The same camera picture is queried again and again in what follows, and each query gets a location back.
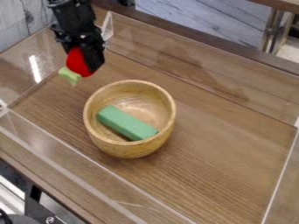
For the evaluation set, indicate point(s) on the wooden bowl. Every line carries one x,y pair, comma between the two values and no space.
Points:
143,100

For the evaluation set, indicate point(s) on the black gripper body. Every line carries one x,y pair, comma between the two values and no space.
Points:
75,19

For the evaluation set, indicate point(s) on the green rectangular block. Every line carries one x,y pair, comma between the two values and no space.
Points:
124,124

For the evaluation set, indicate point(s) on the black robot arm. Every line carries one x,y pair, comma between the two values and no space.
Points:
79,35

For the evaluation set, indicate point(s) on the red plush fruit green leaf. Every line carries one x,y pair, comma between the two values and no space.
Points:
75,69

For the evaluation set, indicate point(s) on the black table frame bracket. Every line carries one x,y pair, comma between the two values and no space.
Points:
35,210

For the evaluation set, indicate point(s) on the clear acrylic corner bracket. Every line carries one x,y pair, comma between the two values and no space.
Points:
107,27

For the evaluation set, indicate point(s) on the metal table leg background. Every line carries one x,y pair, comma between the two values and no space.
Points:
276,30

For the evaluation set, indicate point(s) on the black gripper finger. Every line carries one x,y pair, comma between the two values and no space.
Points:
92,48
67,43

